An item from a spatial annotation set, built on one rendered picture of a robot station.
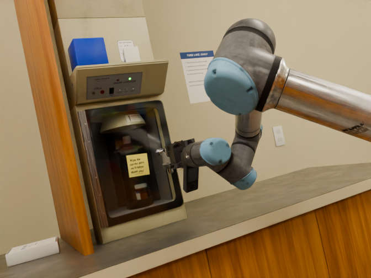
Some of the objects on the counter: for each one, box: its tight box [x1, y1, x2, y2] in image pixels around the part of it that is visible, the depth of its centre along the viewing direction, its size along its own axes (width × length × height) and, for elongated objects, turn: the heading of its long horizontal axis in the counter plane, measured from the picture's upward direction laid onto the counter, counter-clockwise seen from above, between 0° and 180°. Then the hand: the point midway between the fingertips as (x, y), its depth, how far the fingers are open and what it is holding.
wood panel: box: [14, 0, 94, 256], centre depth 134 cm, size 49×3×140 cm, turn 127°
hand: (168, 165), depth 130 cm, fingers closed, pressing on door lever
